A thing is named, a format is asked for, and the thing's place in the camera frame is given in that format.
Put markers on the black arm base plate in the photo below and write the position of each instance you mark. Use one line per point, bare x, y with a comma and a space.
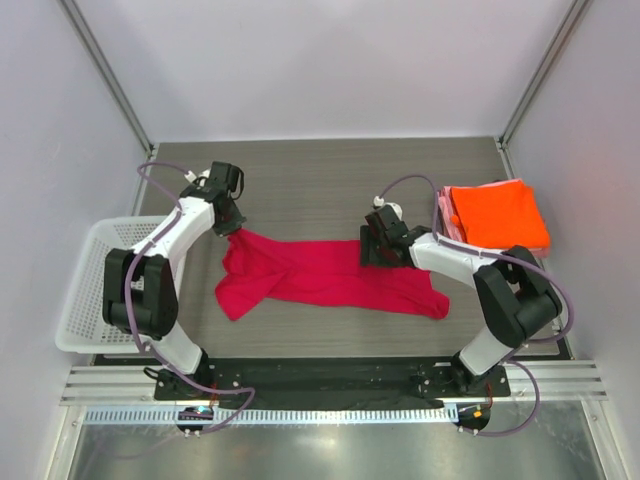
350, 384

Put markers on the pink folded t shirt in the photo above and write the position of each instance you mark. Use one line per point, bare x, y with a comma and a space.
447, 215

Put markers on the orange folded t shirt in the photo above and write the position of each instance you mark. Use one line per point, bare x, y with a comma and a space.
500, 217

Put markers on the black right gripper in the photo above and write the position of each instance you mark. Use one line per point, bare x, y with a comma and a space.
367, 253

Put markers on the white slotted cable duct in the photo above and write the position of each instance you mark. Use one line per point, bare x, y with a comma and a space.
199, 415

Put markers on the white plastic perforated basket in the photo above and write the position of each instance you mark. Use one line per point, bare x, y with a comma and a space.
82, 328

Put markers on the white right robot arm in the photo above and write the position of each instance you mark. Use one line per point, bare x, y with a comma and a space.
516, 299

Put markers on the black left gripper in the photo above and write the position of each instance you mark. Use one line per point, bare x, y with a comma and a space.
233, 225

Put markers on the left aluminium frame post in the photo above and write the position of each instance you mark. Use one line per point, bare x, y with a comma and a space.
90, 43

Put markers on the aluminium extrusion rail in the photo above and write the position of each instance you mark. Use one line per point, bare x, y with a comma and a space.
128, 385

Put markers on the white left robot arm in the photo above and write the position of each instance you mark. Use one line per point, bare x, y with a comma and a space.
139, 288

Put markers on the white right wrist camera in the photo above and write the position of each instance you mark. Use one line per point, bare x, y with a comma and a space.
379, 203

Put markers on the aluminium frame post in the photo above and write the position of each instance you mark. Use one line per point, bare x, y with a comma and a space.
558, 43
90, 43

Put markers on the magenta t shirt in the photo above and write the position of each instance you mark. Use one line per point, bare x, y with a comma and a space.
320, 273

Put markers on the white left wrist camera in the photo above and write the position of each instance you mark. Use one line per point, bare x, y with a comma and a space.
197, 179

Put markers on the right aluminium frame post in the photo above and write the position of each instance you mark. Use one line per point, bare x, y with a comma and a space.
558, 43

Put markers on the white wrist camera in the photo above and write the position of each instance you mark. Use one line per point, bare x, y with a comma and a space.
197, 179
379, 203

